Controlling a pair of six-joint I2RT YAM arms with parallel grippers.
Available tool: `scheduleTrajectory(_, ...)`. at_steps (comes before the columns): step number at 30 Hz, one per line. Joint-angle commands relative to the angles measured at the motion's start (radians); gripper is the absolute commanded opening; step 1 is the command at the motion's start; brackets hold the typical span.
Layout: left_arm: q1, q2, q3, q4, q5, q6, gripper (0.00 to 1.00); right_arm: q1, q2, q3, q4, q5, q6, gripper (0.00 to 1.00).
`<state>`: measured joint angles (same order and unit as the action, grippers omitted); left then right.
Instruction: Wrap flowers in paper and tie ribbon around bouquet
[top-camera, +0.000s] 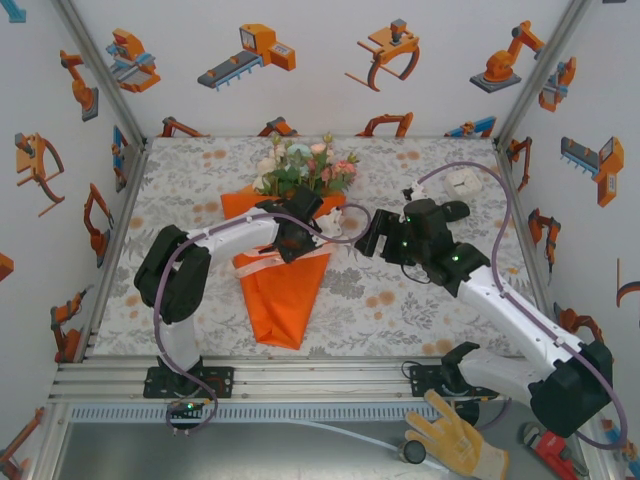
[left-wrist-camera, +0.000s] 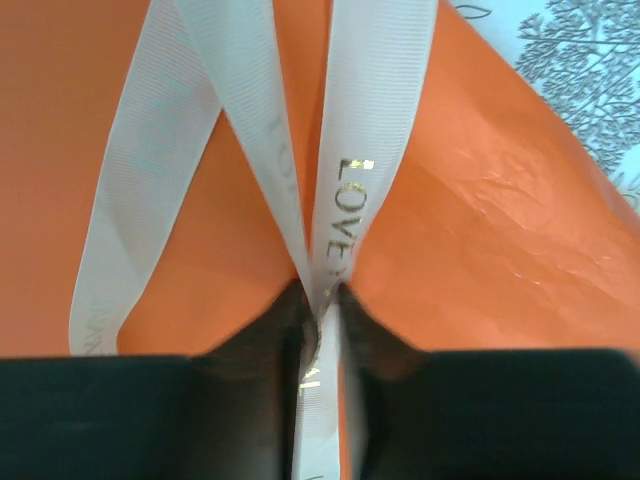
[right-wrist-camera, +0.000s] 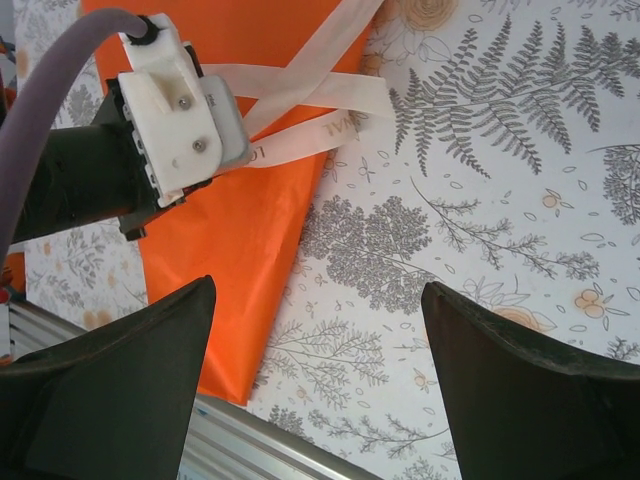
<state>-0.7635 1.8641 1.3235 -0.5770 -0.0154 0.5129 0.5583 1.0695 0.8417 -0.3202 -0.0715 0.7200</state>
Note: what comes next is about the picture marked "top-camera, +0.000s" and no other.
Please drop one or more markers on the cream printed ribbon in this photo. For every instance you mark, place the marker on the cream printed ribbon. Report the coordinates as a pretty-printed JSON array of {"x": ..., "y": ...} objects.
[{"x": 250, "y": 267}]

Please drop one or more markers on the orange wrapping paper sheet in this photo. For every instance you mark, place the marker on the orange wrapping paper sheet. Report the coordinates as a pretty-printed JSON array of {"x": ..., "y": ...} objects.
[{"x": 280, "y": 310}]

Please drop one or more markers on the artificial flower bouquet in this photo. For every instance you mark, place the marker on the artificial flower bouquet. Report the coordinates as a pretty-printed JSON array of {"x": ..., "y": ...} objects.
[{"x": 305, "y": 165}]

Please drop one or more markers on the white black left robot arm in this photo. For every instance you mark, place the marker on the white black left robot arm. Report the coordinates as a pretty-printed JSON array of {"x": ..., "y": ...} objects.
[{"x": 175, "y": 280}]

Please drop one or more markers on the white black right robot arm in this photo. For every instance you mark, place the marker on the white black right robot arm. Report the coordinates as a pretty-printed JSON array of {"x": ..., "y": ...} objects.
[{"x": 520, "y": 310}]

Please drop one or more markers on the black oval mouse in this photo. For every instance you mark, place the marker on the black oval mouse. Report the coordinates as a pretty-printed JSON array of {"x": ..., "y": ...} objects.
[{"x": 461, "y": 210}]

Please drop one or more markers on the floral patterned tablecloth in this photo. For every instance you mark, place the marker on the floral patterned tablecloth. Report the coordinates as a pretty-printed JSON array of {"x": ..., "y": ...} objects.
[{"x": 375, "y": 320}]

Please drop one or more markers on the white square clock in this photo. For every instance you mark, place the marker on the white square clock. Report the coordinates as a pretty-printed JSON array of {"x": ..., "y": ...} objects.
[{"x": 464, "y": 181}]

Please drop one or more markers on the yellow work glove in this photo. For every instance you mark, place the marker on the yellow work glove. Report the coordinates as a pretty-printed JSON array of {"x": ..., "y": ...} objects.
[{"x": 460, "y": 440}]

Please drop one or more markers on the small circuit board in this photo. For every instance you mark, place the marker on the small circuit board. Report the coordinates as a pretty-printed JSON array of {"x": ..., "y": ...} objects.
[{"x": 187, "y": 407}]

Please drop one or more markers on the white plastic tube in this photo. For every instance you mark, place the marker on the white plastic tube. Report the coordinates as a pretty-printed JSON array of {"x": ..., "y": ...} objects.
[{"x": 437, "y": 466}]

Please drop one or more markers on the red pipe wrench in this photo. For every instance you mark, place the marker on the red pipe wrench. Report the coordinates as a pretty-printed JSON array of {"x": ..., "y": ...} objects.
[{"x": 555, "y": 447}]

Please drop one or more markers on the aluminium side rail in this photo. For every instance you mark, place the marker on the aluminium side rail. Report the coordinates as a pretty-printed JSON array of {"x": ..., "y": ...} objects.
[
  {"x": 531, "y": 250},
  {"x": 134, "y": 170}
]

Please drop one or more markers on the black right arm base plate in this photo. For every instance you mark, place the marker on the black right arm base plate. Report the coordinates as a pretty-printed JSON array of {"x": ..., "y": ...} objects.
[{"x": 422, "y": 382}]

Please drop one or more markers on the aluminium table edge rail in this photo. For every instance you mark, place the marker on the aluminium table edge rail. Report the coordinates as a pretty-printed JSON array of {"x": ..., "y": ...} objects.
[{"x": 350, "y": 387}]

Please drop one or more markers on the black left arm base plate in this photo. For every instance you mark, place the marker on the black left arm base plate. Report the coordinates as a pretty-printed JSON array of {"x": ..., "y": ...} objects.
[{"x": 222, "y": 382}]

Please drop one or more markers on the aluminium frame post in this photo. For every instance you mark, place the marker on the aluminium frame post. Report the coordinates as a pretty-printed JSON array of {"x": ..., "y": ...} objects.
[
  {"x": 544, "y": 65},
  {"x": 99, "y": 65}
]

